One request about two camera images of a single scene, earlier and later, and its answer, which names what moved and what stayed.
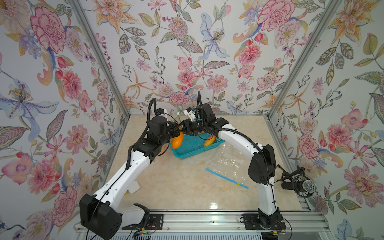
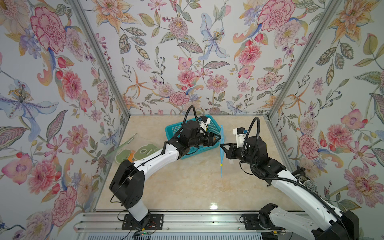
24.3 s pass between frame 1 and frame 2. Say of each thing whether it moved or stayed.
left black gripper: moved
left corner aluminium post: stayed
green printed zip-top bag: moved
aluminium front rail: stayed
